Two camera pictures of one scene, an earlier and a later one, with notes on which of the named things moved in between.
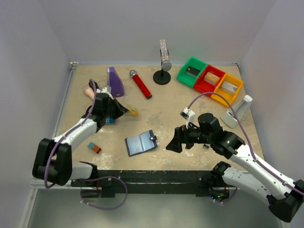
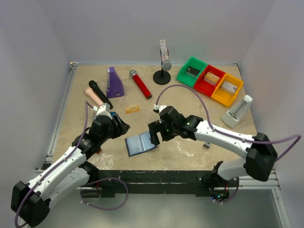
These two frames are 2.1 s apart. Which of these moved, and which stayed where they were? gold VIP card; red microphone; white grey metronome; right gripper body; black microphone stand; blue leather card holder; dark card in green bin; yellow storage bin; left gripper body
Moved: right gripper body; gold VIP card; left gripper body
Stayed: red microphone; black microphone stand; blue leather card holder; dark card in green bin; white grey metronome; yellow storage bin
